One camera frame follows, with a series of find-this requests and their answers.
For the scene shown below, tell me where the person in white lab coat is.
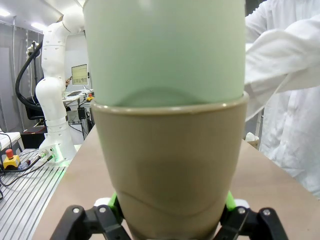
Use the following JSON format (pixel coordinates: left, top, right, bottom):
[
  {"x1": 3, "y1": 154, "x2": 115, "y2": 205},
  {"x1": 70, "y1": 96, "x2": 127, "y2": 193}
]
[{"x1": 244, "y1": 0, "x2": 320, "y2": 200}]

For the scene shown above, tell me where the white tissue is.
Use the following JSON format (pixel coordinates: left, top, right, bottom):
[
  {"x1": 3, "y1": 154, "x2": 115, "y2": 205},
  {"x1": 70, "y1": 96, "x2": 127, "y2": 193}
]
[{"x1": 245, "y1": 132, "x2": 260, "y2": 144}]

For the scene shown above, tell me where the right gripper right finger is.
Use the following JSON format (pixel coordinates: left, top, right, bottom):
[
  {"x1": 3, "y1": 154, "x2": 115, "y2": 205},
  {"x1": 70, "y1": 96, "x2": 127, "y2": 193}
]
[{"x1": 217, "y1": 191, "x2": 288, "y2": 240}]

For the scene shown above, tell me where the person's left forearm white sleeve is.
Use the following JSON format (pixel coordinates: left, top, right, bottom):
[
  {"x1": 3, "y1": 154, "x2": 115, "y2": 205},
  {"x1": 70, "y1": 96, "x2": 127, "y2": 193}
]
[{"x1": 244, "y1": 26, "x2": 320, "y2": 122}]

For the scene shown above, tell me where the brown plastic cup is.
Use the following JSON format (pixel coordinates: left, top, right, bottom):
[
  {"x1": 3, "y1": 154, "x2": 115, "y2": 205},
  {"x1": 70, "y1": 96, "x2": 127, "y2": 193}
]
[{"x1": 90, "y1": 91, "x2": 250, "y2": 240}]

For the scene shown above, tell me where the lit computer screen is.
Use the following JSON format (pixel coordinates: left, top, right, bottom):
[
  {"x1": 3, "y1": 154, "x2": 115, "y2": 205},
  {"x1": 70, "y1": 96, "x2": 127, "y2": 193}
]
[{"x1": 71, "y1": 64, "x2": 89, "y2": 86}]

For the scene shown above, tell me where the light green plastic cup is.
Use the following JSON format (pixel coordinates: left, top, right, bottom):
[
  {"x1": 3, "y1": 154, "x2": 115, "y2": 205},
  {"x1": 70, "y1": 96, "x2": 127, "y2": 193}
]
[{"x1": 83, "y1": 0, "x2": 247, "y2": 109}]

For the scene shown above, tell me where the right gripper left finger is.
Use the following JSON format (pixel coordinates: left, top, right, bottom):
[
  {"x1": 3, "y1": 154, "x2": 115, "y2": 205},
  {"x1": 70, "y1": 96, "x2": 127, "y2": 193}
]
[{"x1": 49, "y1": 191, "x2": 131, "y2": 240}]

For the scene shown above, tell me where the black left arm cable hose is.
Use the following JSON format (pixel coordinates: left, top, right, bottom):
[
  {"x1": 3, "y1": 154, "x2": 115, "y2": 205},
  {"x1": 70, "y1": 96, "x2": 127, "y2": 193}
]
[{"x1": 15, "y1": 42, "x2": 45, "y2": 110}]

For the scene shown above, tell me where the person's right forearm white sleeve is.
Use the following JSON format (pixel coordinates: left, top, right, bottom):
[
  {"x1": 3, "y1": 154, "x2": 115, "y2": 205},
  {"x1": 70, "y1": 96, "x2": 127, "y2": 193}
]
[{"x1": 244, "y1": 6, "x2": 275, "y2": 47}]

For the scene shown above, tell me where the yellow red emergency stop button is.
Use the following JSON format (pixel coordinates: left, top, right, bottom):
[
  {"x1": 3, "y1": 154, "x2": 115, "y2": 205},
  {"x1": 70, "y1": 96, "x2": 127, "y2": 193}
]
[{"x1": 2, "y1": 149, "x2": 21, "y2": 170}]

